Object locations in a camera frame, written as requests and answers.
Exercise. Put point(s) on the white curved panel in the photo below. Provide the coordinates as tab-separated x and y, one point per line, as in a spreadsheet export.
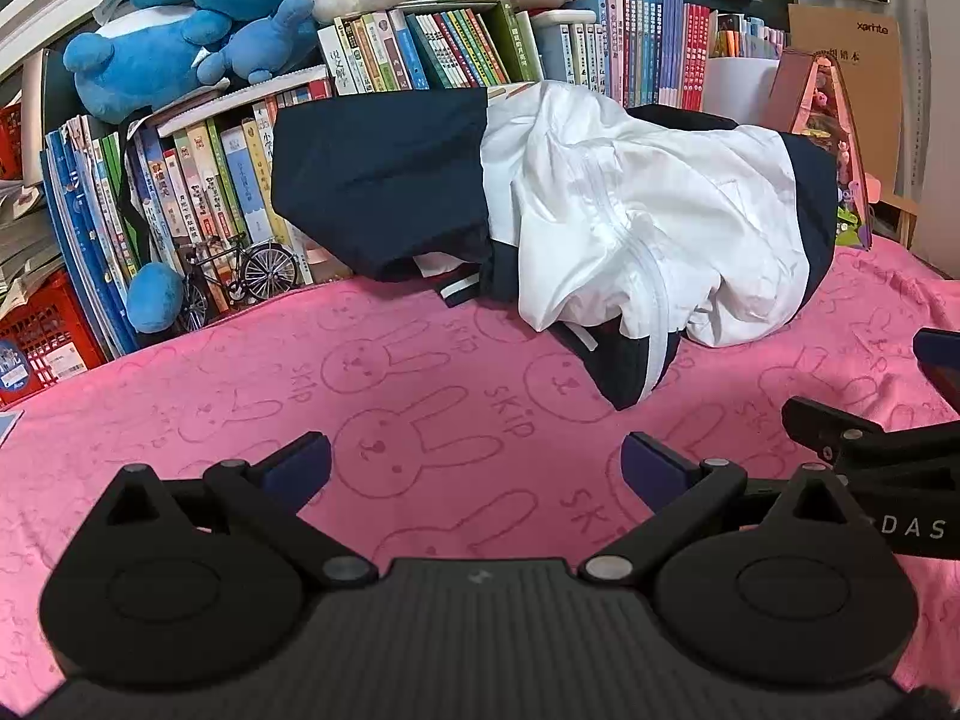
922	52

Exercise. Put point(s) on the white file box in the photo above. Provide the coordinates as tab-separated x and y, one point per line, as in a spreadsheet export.
570	17

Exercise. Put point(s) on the row of thin children's books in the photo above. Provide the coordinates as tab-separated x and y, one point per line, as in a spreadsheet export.
225	172

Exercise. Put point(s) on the miniature bicycle model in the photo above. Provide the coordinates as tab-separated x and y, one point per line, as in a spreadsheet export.
259	270

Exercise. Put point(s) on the stack of paper workbooks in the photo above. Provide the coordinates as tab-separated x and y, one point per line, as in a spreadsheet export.
22	232

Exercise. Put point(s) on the cardboard box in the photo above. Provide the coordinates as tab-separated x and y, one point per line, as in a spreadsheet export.
877	90

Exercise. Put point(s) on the white pen holder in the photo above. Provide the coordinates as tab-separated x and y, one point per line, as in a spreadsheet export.
739	86

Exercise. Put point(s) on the row of blue and red books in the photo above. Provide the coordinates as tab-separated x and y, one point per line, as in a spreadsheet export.
645	45

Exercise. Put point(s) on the bunch of coloured pens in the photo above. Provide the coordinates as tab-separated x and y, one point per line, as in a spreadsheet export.
739	41

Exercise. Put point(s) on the red plastic crate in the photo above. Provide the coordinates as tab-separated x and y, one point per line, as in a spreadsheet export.
52	330

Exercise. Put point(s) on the row of green-spined books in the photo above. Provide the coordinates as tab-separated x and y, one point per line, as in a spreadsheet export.
450	45

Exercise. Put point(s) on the light blue booklet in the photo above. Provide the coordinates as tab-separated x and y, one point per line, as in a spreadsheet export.
7	427

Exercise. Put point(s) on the white shelf board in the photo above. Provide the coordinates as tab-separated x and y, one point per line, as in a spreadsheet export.
247	94

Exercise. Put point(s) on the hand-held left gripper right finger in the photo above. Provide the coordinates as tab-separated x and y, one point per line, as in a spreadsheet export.
652	465

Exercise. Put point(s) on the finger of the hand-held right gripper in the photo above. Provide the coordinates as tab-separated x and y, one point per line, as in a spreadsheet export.
814	427
941	349

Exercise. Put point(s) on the navy and white jacket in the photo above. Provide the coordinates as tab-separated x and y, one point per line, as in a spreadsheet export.
390	165

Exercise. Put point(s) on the red plastic basket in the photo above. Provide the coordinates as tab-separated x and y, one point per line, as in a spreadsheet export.
9	139

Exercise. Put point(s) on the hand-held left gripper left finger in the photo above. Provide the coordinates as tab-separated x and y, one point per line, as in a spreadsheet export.
300	465

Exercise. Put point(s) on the blue plush ball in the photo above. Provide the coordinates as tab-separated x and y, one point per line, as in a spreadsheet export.
154	298

